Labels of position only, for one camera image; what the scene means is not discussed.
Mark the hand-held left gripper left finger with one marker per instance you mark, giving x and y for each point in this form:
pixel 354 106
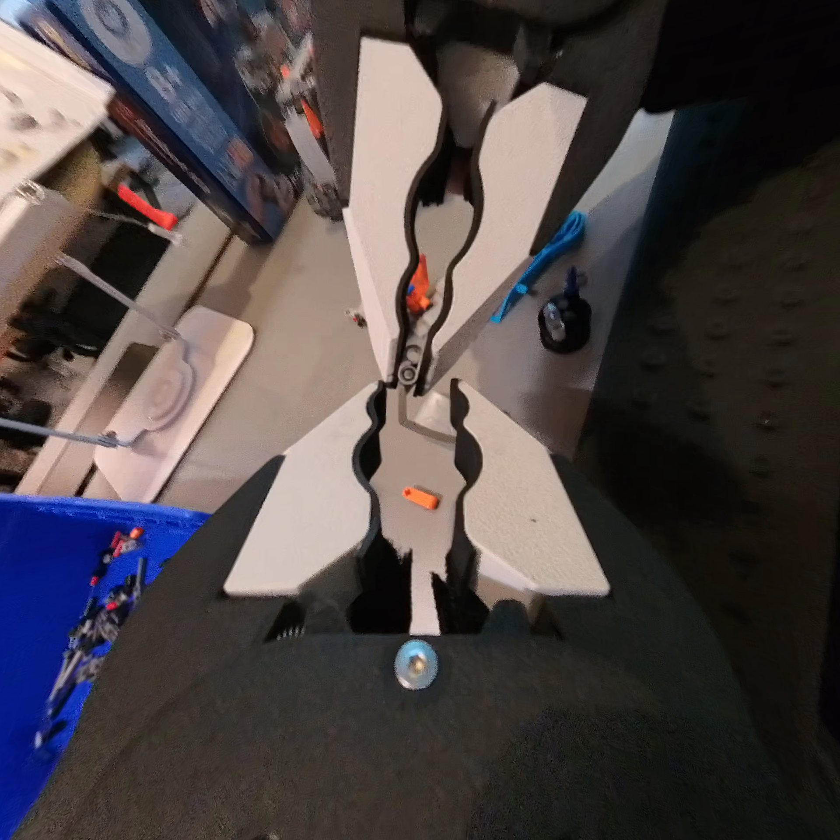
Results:
pixel 295 525

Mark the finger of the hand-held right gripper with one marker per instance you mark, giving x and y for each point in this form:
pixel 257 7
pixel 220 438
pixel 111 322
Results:
pixel 380 131
pixel 525 164

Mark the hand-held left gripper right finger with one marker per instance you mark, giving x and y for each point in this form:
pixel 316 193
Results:
pixel 538 525

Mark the light blue plastic strip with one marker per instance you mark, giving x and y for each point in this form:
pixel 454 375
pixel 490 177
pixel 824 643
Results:
pixel 544 262

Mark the black round core blue pin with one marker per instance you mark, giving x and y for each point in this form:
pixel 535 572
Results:
pixel 564 315

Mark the grey block module orange part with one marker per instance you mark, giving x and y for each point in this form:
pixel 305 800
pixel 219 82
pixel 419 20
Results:
pixel 420 289

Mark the grey curved panel block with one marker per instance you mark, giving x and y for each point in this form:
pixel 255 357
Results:
pixel 410 371

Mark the small orange block pin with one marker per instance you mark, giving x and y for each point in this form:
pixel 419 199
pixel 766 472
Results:
pixel 420 497

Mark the blue robot kit box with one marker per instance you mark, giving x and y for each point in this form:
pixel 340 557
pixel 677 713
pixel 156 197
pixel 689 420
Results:
pixel 197 98

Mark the dark red robot kit box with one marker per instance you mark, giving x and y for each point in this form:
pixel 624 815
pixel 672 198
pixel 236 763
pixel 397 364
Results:
pixel 170 157

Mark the small dark block parts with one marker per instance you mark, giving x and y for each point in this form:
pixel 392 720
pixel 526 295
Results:
pixel 98 623

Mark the blue tipped zip tie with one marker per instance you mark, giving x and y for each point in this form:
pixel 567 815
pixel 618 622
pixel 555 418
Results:
pixel 65 434

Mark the blue plastic bin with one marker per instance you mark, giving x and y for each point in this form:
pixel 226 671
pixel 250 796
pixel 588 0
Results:
pixel 39 590

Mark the white zip tie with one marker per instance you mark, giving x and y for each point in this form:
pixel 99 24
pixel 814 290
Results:
pixel 131 220

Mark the white instruction sheet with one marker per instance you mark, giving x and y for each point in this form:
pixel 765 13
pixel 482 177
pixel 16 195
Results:
pixel 39 105

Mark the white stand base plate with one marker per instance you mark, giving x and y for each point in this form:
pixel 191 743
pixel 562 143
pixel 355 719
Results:
pixel 210 354

